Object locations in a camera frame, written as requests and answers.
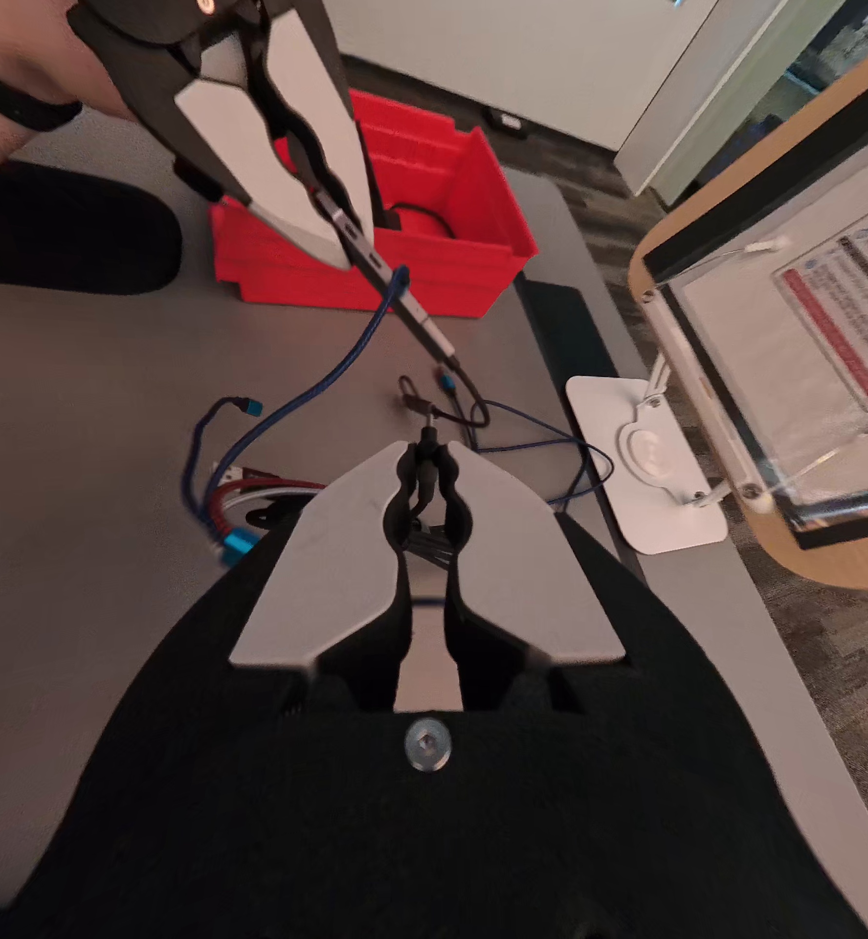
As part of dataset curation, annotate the grey usb hub with cable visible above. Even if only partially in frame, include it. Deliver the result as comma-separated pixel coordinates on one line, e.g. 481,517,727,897
313,189,493,434

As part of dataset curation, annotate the instruction board on white stand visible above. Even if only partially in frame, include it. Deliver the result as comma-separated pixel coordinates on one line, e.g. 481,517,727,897
566,57,868,589

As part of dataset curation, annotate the black coiled cable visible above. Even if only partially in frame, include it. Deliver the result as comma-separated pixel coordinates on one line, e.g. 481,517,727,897
384,204,458,241

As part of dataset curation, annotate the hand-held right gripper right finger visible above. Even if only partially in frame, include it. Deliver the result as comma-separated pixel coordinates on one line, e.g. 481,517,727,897
445,442,627,670

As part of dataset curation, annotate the dark rectangular desk mat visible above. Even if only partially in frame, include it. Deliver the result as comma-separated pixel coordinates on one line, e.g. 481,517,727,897
513,271,629,390

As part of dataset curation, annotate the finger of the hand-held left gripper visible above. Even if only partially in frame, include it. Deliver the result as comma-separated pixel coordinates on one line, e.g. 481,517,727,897
261,0,376,239
174,43,353,271

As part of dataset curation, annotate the thin dark blue cable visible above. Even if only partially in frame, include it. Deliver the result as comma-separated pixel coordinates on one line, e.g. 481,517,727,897
434,369,617,514

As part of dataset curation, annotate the black floor outlet box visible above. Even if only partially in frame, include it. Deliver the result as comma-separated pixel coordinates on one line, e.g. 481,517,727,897
481,106,530,140

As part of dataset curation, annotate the red plastic bin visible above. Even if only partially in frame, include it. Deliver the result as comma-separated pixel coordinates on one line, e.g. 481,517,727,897
208,88,539,321

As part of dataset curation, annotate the blue braided cable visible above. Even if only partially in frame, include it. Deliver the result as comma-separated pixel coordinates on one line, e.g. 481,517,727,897
181,266,413,569

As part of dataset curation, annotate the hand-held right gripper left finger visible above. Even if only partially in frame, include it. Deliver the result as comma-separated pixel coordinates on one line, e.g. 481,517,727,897
228,442,414,672

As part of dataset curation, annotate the black wristband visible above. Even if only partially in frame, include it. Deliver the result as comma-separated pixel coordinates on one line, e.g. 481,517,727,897
0,45,84,134

